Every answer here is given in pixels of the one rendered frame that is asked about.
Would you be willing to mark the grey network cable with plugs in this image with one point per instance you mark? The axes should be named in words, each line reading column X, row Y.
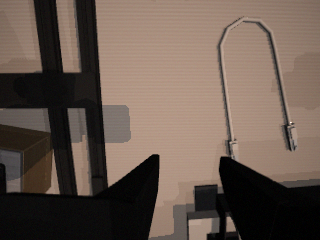
column 290, row 128

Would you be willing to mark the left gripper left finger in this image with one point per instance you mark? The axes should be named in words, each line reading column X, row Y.
column 126, row 216

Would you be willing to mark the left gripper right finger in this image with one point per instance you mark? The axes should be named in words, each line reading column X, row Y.
column 263, row 209

